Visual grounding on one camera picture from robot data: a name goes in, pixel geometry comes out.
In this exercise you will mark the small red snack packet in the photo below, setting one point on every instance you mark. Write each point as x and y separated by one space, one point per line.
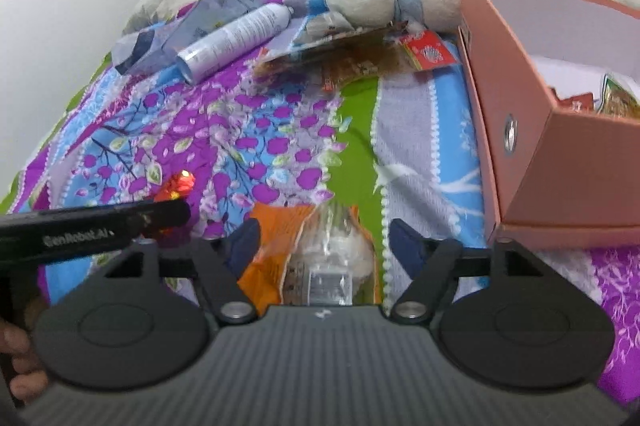
177 186

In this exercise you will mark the pink cardboard box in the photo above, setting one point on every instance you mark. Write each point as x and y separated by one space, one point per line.
530 145

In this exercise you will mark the green orange snack packet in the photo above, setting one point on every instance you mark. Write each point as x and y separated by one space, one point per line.
622 98

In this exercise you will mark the brown strips snack packet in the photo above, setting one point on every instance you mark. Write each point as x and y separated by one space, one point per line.
350 63

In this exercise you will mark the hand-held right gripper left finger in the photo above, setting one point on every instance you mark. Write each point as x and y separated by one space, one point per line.
245 246

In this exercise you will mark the floral bedsheet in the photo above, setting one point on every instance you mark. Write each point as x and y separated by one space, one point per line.
300 130

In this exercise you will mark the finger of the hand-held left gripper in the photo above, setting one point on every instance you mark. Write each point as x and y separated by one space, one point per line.
172 213

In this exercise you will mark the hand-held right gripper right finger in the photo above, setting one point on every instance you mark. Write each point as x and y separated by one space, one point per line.
404 246

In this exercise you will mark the orange snack packet clear window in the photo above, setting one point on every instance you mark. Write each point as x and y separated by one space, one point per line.
270 266

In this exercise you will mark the person's left hand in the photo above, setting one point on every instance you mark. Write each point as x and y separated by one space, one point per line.
22 346

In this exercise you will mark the white spray can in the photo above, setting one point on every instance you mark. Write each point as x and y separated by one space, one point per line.
235 38

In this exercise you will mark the red snack packet round print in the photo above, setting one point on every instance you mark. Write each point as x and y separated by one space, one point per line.
430 50

